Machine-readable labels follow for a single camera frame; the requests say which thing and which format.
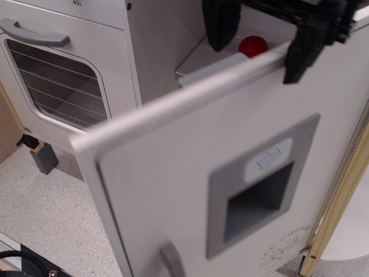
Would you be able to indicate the wooden side post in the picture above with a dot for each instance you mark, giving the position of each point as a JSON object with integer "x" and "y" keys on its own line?
{"x": 349, "y": 181}

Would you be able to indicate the white oven door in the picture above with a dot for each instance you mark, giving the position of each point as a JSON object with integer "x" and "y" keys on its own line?
{"x": 59, "y": 92}

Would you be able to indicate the white toy fridge door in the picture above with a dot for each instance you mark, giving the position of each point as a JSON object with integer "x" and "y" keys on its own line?
{"x": 149, "y": 192}

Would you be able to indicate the grey ice dispenser panel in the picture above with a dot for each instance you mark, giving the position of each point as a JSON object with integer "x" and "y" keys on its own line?
{"x": 254, "y": 189}

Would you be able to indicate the white toy kitchen cabinet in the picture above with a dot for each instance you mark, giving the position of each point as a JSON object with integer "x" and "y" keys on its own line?
{"x": 161, "y": 43}

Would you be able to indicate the aluminium rail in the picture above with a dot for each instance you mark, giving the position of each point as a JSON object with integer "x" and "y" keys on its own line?
{"x": 8, "y": 244}

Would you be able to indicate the red ball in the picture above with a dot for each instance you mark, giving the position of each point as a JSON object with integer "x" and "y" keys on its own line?
{"x": 252, "y": 46}

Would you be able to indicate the grey fridge door handle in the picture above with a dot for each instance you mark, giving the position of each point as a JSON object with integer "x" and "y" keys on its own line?
{"x": 172, "y": 260}

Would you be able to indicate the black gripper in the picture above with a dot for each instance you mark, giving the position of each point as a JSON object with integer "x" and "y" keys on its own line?
{"x": 337, "y": 22}

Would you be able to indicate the grey cabinet leg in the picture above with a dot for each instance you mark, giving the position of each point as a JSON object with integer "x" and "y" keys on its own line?
{"x": 46, "y": 159}

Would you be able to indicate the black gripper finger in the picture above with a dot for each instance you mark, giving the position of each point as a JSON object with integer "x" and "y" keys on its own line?
{"x": 221, "y": 20}

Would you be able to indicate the white fridge shelf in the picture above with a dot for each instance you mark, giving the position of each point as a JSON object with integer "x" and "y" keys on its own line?
{"x": 203, "y": 55}

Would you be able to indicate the grey oven handle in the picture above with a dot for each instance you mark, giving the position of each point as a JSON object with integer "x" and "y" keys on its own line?
{"x": 12, "y": 29}

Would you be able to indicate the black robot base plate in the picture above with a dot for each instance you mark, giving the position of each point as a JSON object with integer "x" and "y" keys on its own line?
{"x": 30, "y": 267}

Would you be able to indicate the black clamp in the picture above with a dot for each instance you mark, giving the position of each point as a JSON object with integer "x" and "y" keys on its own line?
{"x": 30, "y": 141}

